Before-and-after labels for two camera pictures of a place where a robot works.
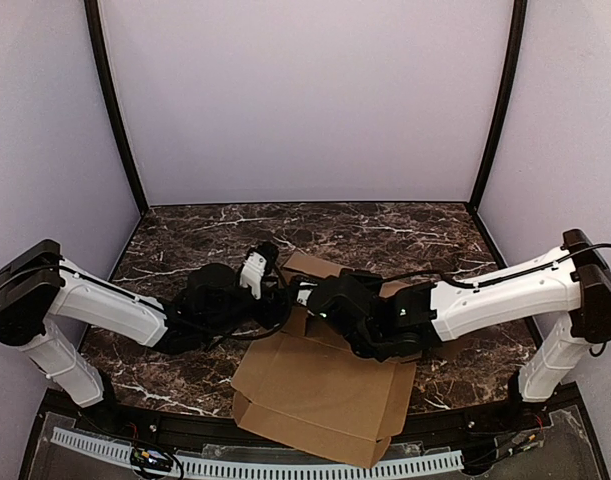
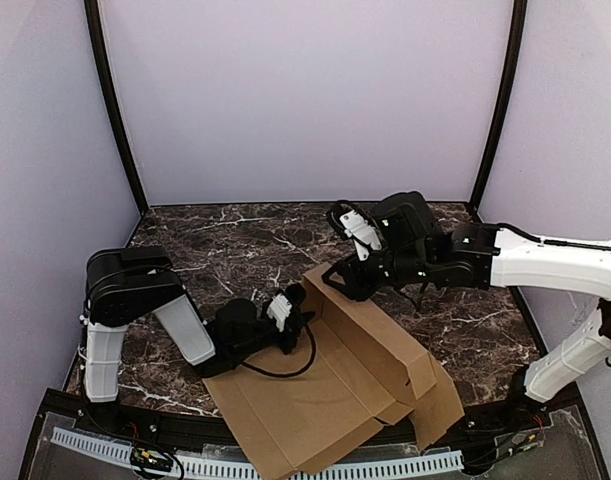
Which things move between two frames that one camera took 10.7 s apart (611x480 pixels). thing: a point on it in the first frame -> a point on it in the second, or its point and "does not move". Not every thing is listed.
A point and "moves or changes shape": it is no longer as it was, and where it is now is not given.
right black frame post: x=519 y=18 does not move
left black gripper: x=273 y=307 -> x=292 y=325
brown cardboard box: x=312 y=387 moves or changes shape
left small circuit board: x=151 y=459 does not move
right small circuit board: x=518 y=442 does not move
